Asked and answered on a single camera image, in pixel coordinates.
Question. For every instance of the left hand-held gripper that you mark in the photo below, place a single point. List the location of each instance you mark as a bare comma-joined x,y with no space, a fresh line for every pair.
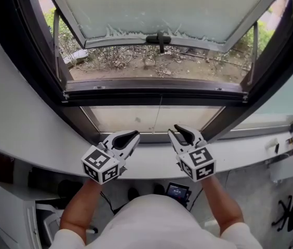
97,162

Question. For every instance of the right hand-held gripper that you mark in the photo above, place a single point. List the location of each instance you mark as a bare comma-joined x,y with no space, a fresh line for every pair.
199,162

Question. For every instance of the person's left forearm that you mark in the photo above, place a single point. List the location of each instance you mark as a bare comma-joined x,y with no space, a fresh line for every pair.
79,211

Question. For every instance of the person's right forearm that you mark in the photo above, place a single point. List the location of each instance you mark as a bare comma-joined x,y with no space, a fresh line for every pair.
224,206

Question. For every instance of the white window sill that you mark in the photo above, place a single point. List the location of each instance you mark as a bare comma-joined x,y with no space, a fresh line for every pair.
151,165

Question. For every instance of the person's black shoe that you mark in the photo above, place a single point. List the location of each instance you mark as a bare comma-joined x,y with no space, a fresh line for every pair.
159,188
133,193

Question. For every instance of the small black screen device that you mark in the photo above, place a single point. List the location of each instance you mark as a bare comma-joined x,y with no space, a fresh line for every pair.
177,192

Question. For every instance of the white paper roll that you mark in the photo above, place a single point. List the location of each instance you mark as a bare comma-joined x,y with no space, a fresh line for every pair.
270,144

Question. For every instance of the person's white shirt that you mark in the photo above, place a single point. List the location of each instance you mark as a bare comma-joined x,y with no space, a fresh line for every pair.
157,227

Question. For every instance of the small black box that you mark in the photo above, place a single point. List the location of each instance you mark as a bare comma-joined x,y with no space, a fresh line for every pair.
277,148

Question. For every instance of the pale green roller blind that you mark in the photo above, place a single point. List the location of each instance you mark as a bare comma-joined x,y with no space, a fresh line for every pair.
281,97

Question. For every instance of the white desk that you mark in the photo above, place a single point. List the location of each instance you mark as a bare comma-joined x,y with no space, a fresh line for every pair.
292,165

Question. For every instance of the black office chair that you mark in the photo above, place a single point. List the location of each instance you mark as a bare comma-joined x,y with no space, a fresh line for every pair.
289,211

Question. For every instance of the frosted glass window sash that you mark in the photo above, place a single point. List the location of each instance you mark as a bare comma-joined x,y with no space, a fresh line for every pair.
162,9

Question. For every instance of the white cabinet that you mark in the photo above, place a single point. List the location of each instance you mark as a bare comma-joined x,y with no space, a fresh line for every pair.
3,216

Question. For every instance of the black window frame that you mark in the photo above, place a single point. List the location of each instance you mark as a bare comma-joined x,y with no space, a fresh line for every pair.
27,48

